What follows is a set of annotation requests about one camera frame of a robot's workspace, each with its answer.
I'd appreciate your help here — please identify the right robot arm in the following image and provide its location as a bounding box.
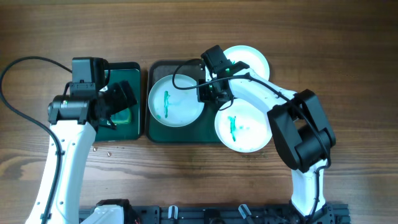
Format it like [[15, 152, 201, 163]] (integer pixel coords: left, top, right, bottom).
[[198, 45, 336, 222]]

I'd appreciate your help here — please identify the black water basin tray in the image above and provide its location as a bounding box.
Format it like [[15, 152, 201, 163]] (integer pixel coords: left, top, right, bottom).
[[95, 62, 142, 142]]

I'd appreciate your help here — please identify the white plate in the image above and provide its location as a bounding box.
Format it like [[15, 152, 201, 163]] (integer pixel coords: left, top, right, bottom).
[[223, 45, 271, 81], [215, 99, 272, 153], [148, 74, 205, 128]]

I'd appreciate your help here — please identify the right black cable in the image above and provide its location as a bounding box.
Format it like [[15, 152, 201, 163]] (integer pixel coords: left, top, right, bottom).
[[172, 58, 332, 218]]

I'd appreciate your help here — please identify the left black cable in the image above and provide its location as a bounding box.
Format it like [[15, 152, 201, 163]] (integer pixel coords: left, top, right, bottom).
[[0, 55, 74, 224]]

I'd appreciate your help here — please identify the dark brown serving tray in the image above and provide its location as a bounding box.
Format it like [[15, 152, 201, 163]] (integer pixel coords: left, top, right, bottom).
[[145, 60, 221, 144]]

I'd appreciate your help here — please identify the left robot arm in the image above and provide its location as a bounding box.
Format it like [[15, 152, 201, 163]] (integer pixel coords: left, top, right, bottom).
[[26, 57, 137, 223]]

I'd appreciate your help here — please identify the black cable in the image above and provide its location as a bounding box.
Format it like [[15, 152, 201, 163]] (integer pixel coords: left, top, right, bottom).
[[172, 58, 332, 218], [0, 55, 74, 224]]

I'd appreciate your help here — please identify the green yellow scrub sponge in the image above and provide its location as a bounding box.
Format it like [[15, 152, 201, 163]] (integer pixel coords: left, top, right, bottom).
[[111, 108, 132, 125]]

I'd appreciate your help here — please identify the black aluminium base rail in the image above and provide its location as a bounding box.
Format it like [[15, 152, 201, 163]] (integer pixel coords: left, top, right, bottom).
[[79, 203, 351, 224]]

